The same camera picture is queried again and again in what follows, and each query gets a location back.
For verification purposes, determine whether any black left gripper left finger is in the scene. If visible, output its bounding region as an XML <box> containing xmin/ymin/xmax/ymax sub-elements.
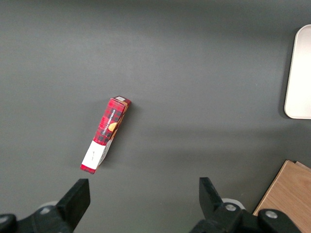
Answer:
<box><xmin>0</xmin><ymin>178</ymin><xmax>91</xmax><ymax>233</ymax></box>

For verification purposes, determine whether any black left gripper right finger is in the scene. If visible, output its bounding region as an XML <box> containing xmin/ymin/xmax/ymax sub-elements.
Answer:
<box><xmin>189</xmin><ymin>177</ymin><xmax>302</xmax><ymax>233</ymax></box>

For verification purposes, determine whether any wooden drawer cabinet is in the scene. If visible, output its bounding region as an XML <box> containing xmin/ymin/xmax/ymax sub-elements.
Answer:
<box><xmin>252</xmin><ymin>159</ymin><xmax>311</xmax><ymax>233</ymax></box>

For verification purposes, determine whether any red plaid shortbread box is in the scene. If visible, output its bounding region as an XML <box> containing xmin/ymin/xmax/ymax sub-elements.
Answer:
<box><xmin>80</xmin><ymin>95</ymin><xmax>132</xmax><ymax>176</ymax></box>

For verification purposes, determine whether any beige plastic tray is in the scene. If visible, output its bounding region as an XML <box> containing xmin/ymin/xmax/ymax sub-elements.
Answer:
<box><xmin>283</xmin><ymin>24</ymin><xmax>311</xmax><ymax>120</ymax></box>

